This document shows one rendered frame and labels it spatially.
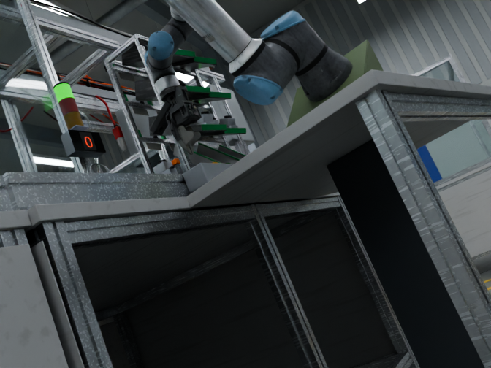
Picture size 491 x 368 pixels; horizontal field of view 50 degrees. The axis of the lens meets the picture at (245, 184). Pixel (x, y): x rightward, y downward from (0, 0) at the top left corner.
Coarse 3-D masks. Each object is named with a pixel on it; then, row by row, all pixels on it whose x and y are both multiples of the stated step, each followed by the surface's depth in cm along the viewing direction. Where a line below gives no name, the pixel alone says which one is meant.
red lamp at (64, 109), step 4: (64, 100) 161; (68, 100) 161; (72, 100) 162; (60, 104) 162; (64, 104) 161; (68, 104) 161; (72, 104) 162; (76, 104) 163; (64, 108) 161; (68, 108) 161; (72, 108) 161; (76, 108) 162; (64, 112) 161; (68, 112) 161
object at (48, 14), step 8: (40, 8) 240; (40, 16) 237; (48, 16) 242; (56, 16) 247; (64, 16) 252; (64, 24) 249; (72, 24) 254; (80, 24) 259; (88, 24) 265; (96, 32) 268; (104, 32) 274; (112, 32) 279; (120, 40) 282; (72, 88) 311; (80, 88) 317; (88, 88) 323; (96, 88) 330; (104, 96) 333; (112, 96) 339; (128, 96) 354
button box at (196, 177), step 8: (192, 168) 140; (200, 168) 139; (208, 168) 141; (216, 168) 144; (224, 168) 148; (184, 176) 142; (192, 176) 140; (200, 176) 139; (208, 176) 139; (192, 184) 140; (200, 184) 139; (192, 192) 141
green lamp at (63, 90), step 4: (60, 84) 162; (64, 84) 163; (68, 84) 164; (56, 88) 162; (60, 88) 162; (64, 88) 162; (68, 88) 163; (56, 92) 162; (60, 92) 162; (64, 92) 162; (68, 92) 163; (56, 96) 163; (60, 96) 162; (64, 96) 162; (68, 96) 162; (72, 96) 163; (60, 100) 162
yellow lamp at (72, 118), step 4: (72, 112) 161; (76, 112) 161; (64, 116) 161; (68, 116) 160; (72, 116) 160; (76, 116) 161; (80, 116) 163; (68, 120) 160; (72, 120) 160; (76, 120) 160; (80, 120) 161; (68, 124) 160; (72, 124) 160; (76, 124) 160; (80, 124) 160; (68, 128) 160
